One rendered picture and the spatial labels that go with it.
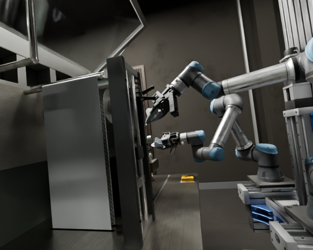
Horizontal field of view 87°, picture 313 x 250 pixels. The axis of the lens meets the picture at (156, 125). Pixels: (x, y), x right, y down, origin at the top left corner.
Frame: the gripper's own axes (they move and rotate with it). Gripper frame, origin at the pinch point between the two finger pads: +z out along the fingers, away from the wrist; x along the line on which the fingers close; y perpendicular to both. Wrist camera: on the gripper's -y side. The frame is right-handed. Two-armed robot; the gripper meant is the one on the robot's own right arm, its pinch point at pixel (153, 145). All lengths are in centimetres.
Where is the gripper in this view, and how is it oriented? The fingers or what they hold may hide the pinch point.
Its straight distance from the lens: 115.3
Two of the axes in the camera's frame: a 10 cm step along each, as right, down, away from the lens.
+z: -9.3, 1.8, 3.1
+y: -3.3, -7.5, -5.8
